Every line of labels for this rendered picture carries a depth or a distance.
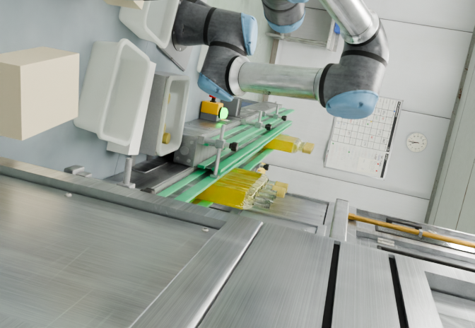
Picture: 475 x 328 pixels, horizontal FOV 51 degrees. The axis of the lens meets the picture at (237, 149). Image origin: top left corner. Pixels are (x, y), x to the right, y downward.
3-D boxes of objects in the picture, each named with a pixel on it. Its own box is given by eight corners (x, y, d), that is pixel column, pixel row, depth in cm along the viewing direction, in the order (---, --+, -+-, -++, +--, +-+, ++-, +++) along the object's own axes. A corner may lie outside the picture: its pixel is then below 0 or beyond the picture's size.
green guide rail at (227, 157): (196, 167, 157) (220, 172, 155) (197, 164, 157) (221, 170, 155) (280, 119, 325) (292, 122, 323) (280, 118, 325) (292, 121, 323)
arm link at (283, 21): (315, -11, 98) (314, -43, 87) (299, 40, 96) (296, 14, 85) (277, -19, 99) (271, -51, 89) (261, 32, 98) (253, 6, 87)
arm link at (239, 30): (224, 18, 156) (264, 27, 154) (211, 57, 155) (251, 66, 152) (216, -1, 145) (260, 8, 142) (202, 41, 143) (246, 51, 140)
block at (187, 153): (171, 162, 154) (192, 167, 152) (176, 133, 152) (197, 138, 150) (175, 160, 157) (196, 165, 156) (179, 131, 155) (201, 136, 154)
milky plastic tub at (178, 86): (129, 151, 136) (158, 157, 134) (140, 70, 132) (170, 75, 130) (154, 143, 153) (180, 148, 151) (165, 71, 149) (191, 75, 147)
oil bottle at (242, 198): (184, 196, 152) (251, 212, 148) (187, 178, 151) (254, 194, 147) (190, 191, 158) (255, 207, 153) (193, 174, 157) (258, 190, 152)
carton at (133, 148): (106, 150, 123) (128, 155, 122) (124, 55, 122) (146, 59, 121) (116, 150, 129) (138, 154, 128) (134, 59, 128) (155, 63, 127)
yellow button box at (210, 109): (198, 118, 193) (215, 121, 191) (201, 99, 191) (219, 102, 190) (203, 116, 199) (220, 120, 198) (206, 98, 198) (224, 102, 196)
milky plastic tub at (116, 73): (60, 129, 104) (97, 138, 102) (86, 28, 106) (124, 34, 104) (98, 140, 121) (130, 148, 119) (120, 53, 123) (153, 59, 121)
